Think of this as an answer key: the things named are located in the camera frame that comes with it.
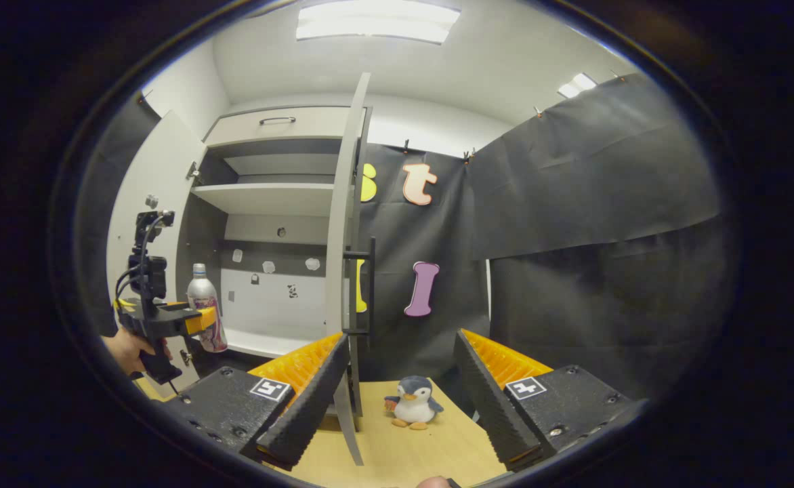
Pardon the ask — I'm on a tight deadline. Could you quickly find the small ceiling light panel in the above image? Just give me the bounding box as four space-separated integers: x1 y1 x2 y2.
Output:
558 72 598 100

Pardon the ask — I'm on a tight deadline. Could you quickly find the large ceiling light panel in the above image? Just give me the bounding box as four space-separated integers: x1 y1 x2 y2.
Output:
295 0 462 45

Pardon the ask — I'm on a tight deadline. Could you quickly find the penguin plush toy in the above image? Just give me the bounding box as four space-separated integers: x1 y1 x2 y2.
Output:
383 376 445 431

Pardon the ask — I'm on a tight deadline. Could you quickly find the grey cabinet drawer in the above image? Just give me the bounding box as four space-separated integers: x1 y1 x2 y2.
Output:
204 106 354 148

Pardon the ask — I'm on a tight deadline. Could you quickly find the grey cabinet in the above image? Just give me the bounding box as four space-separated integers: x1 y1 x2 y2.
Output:
177 105 371 360

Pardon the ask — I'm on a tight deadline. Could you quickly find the white cabinet shelf board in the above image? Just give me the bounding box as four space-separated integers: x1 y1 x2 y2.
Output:
190 183 335 218
224 327 316 359

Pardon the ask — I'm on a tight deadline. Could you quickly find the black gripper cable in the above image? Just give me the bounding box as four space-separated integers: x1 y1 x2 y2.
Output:
116 213 167 302

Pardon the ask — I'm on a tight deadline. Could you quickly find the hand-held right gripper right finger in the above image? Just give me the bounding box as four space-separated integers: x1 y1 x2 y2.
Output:
453 328 648 473

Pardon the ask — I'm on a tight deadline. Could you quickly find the black backdrop cloth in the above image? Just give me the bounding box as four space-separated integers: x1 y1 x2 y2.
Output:
356 71 736 401
75 91 161 333

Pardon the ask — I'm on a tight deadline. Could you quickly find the silver bottle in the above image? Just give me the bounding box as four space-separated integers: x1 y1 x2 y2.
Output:
187 263 230 353

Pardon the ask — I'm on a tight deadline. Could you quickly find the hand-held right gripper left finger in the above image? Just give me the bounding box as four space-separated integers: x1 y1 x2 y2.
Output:
167 331 352 473

